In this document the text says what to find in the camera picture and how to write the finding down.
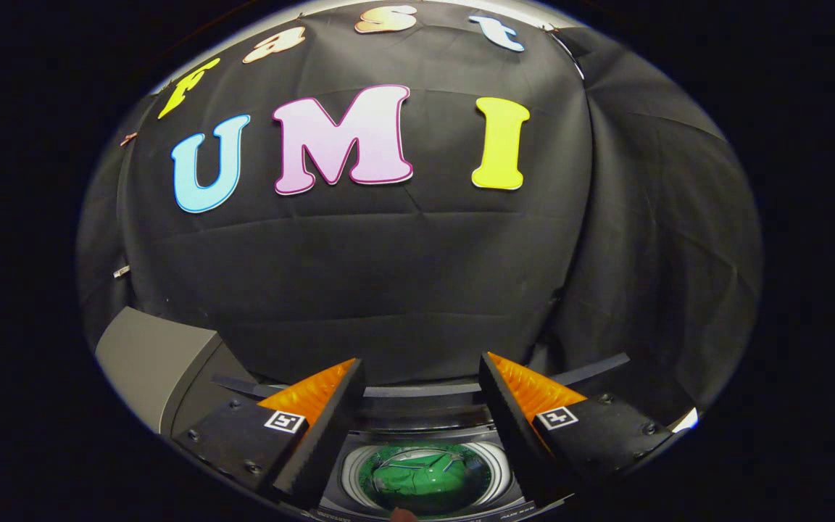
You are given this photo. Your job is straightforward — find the grey washing machine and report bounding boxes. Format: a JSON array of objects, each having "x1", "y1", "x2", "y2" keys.
[{"x1": 211, "y1": 353, "x2": 632, "y2": 522}]

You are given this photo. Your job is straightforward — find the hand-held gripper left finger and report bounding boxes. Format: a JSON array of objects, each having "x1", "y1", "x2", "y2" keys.
[{"x1": 173, "y1": 358, "x2": 366, "y2": 508}]

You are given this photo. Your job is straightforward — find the green polo shirt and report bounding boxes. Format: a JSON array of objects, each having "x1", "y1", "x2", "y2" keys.
[{"x1": 360, "y1": 446, "x2": 492, "y2": 515}]

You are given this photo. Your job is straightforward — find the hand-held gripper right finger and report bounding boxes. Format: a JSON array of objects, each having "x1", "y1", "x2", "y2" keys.
[{"x1": 478, "y1": 353, "x2": 673, "y2": 508}]

